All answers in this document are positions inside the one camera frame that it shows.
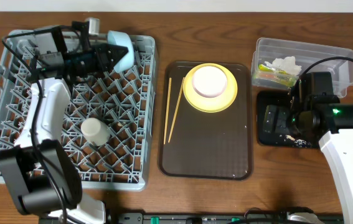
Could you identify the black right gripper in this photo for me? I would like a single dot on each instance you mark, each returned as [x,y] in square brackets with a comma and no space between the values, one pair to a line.
[273,119]

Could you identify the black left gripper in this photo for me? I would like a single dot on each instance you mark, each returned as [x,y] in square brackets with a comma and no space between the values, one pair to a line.
[99,56]

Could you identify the light blue bowl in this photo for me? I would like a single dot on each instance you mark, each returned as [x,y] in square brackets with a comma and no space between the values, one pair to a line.
[124,50]

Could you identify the green snack wrapper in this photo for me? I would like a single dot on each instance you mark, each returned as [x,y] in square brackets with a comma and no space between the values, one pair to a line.
[272,78]

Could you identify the white plastic cup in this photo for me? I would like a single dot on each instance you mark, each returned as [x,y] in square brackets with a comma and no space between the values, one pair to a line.
[95,131]

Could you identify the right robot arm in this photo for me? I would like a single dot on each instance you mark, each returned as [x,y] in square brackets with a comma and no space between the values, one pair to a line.
[311,115]

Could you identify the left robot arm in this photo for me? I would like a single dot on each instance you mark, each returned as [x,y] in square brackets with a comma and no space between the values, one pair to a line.
[38,174]

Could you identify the grey dishwasher rack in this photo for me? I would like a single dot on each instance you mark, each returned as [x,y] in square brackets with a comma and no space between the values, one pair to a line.
[123,101]

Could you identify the black plastic tray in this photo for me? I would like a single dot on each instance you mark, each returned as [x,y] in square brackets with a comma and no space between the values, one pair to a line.
[279,98]

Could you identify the pile of rice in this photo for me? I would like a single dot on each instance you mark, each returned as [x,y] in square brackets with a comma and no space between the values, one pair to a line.
[298,142]

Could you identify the crumpled white tissue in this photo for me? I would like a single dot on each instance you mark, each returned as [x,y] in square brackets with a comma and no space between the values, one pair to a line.
[285,65]

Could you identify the brown serving tray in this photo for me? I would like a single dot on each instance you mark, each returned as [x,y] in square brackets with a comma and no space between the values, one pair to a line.
[208,145]

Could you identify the left wooden chopstick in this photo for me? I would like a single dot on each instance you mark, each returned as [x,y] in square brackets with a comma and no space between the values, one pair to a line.
[167,108]

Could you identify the wooden chopstick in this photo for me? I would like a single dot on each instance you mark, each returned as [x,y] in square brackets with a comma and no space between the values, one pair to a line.
[167,108]
[176,110]

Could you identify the yellow plate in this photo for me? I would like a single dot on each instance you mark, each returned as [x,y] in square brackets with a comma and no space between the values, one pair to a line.
[210,105]

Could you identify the pink bowl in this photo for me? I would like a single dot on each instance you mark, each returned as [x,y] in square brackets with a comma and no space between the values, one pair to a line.
[209,81]

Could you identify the right wooden chopstick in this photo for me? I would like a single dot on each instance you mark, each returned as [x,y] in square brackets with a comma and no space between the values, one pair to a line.
[176,110]

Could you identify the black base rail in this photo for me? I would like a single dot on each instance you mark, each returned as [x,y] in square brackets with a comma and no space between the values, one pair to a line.
[139,218]

